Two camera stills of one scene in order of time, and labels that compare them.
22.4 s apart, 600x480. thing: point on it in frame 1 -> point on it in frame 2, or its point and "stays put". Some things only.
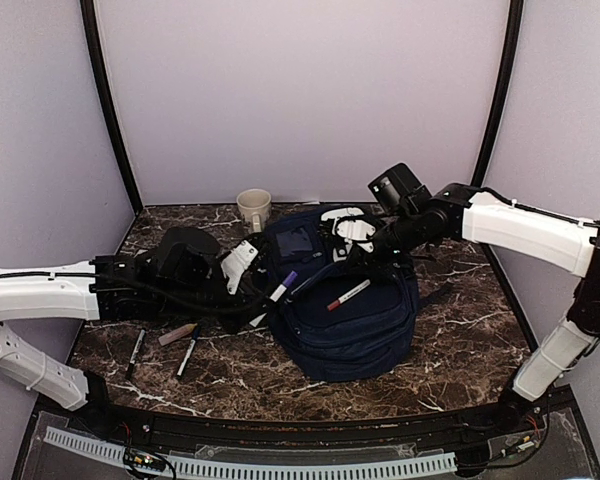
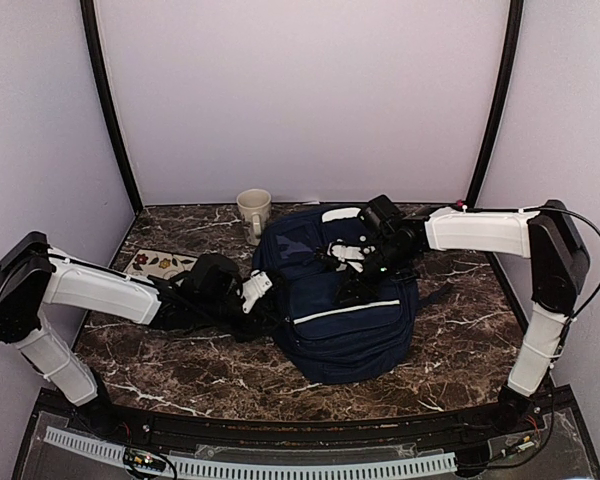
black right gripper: [358, 258] -> [352, 282]
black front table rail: [236, 433] stays put
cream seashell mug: [254, 205] stays put
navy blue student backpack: [340, 316] stays put
